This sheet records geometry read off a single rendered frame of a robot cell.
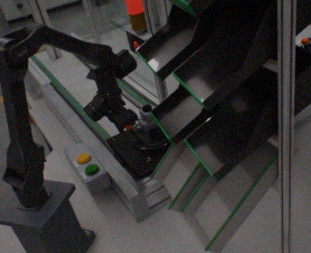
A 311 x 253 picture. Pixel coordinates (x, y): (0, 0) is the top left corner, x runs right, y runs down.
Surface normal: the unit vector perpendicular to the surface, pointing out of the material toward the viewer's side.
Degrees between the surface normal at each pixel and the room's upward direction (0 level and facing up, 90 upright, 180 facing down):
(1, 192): 0
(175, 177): 45
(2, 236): 0
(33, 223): 0
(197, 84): 25
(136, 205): 90
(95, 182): 90
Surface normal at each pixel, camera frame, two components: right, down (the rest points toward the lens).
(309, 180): -0.16, -0.81
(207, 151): -0.53, -0.58
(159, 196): 0.53, 0.42
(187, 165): -0.76, -0.33
